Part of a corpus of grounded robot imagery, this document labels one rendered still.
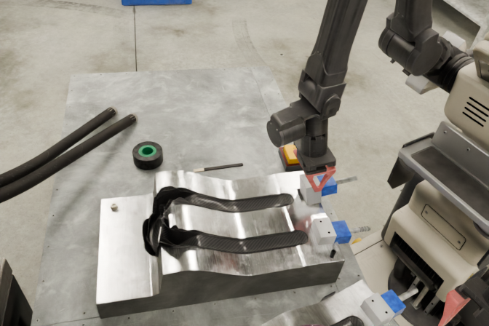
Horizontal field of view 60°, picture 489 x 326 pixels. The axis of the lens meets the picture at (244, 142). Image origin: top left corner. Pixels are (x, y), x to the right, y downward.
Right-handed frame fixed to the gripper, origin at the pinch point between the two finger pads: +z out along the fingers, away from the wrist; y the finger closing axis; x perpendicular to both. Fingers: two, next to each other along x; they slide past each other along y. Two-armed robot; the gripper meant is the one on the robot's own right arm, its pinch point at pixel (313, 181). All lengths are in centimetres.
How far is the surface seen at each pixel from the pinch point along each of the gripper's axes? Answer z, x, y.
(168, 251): -2.5, -33.8, 13.4
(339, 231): 5.5, 1.9, 11.1
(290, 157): 7.7, 0.1, -19.5
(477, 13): 70, 219, -229
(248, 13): 61, 41, -290
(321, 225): 3.4, -1.9, 10.2
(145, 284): 4.3, -39.7, 14.6
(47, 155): -6, -61, -23
